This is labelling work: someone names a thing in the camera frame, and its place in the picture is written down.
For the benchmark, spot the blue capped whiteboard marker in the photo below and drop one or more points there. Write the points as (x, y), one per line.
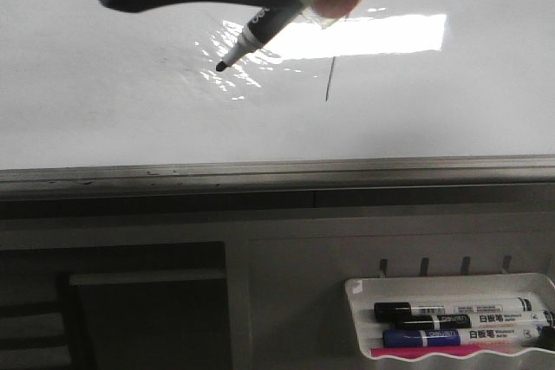
(520, 335)

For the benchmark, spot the dark chair under board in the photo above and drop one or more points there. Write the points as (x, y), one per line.
(121, 307)

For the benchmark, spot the white cabinet panel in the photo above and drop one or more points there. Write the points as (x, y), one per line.
(287, 298)

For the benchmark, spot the white plastic marker tray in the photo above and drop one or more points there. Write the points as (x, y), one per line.
(363, 293)

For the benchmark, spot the black capped marker top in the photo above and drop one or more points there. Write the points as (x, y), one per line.
(389, 311)

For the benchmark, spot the black capped marker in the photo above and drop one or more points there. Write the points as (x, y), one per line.
(542, 318)
(389, 311)

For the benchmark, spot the black capped marker middle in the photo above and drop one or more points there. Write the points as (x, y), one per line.
(542, 318)

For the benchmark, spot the white whiteboard with metal frame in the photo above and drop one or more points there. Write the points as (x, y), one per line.
(402, 92)

